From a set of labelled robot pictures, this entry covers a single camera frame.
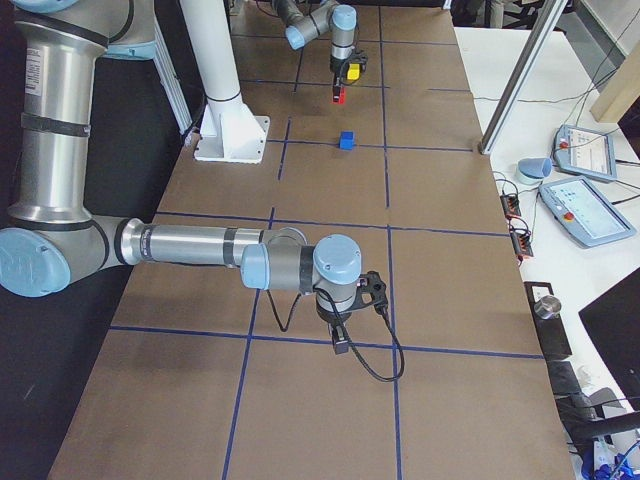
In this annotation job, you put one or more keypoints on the yellow cube block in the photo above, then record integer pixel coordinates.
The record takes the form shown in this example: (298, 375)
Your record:
(353, 72)

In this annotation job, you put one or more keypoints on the metal cup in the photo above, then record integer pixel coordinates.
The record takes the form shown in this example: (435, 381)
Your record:
(547, 307)

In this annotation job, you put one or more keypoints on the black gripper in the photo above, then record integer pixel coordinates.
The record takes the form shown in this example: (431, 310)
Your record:
(328, 315)
(338, 67)

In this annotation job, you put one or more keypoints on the white camera pole with base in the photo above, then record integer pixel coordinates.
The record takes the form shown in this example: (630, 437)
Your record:
(229, 132)

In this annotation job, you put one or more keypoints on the near teach pendant tablet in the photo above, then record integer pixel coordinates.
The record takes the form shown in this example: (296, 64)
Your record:
(586, 215)

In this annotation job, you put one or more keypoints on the teach pendant tablet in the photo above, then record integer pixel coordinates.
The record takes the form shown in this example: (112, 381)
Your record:
(586, 152)
(586, 215)

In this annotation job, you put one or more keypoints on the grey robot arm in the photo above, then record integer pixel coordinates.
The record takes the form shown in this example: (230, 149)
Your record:
(55, 240)
(331, 16)

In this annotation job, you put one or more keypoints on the black electronics box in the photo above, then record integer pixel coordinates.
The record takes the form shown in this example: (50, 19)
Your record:
(551, 333)

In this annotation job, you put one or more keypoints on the black monitor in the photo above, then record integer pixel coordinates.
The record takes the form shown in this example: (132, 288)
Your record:
(612, 323)

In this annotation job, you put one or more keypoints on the far teach pendant tablet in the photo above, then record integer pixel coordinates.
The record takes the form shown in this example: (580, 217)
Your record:
(586, 152)

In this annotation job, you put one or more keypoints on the blue cube block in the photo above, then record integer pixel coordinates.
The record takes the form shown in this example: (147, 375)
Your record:
(346, 140)

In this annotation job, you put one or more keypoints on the red cube block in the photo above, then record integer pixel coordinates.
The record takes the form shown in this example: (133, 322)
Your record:
(338, 94)

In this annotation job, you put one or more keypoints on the aluminium frame post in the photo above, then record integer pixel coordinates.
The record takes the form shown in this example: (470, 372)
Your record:
(543, 27)

